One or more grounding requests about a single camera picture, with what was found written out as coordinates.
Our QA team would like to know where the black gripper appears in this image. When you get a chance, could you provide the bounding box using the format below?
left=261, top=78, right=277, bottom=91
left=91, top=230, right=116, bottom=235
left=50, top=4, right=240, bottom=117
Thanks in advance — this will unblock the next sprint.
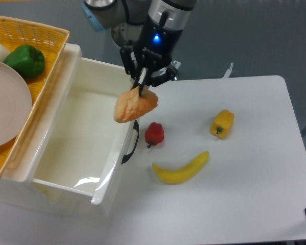
left=120, top=17, right=183, bottom=97

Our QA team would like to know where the orange triangle bread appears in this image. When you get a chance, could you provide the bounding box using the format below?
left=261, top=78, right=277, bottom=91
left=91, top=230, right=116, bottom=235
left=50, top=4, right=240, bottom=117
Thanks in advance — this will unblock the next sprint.
left=114, top=87, right=159, bottom=123

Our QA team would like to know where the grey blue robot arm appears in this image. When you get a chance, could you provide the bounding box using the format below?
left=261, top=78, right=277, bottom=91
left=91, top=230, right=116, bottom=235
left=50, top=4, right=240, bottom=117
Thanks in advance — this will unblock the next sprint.
left=81, top=1, right=196, bottom=94

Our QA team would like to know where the open upper white drawer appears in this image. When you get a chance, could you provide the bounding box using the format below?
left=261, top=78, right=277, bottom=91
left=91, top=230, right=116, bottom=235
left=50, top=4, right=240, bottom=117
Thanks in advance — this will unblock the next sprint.
left=33, top=58, right=134, bottom=205

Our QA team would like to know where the white drawer cabinet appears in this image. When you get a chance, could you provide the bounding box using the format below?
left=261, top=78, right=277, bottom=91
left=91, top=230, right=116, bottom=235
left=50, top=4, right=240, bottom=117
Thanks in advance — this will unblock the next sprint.
left=0, top=44, right=139, bottom=216

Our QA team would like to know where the red bell pepper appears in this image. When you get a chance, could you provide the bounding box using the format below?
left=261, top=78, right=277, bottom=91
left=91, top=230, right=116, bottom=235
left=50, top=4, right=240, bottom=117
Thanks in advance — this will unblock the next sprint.
left=144, top=122, right=164, bottom=149

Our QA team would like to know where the yellow bell pepper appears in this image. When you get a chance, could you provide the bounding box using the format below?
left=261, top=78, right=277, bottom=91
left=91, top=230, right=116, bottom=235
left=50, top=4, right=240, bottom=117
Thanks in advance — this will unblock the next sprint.
left=210, top=110, right=235, bottom=139

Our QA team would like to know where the yellow banana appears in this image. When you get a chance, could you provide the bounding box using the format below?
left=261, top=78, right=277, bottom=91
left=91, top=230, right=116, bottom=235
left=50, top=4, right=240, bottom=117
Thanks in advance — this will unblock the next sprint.
left=152, top=151, right=210, bottom=184

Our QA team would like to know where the yellow woven basket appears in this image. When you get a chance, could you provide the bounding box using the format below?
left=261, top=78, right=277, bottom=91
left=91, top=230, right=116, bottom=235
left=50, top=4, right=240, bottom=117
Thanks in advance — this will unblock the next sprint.
left=0, top=16, right=70, bottom=177

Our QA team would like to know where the green bell pepper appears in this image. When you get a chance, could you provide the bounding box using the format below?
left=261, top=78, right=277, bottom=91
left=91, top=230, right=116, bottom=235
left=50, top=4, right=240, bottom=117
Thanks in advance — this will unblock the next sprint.
left=4, top=44, right=45, bottom=79

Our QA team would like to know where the beige ribbed plate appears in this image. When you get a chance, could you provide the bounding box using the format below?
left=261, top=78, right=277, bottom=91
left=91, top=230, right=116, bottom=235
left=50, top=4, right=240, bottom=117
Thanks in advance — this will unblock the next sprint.
left=0, top=62, right=32, bottom=146

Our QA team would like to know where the black drawer handle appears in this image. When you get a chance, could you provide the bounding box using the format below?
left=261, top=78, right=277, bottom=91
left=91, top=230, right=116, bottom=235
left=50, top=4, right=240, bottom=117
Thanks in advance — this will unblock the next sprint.
left=121, top=120, right=140, bottom=164

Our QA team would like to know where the white metal bracket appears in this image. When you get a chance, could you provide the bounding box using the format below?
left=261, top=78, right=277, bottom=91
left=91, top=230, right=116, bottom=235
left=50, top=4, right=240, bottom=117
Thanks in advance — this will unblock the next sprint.
left=223, top=62, right=234, bottom=79

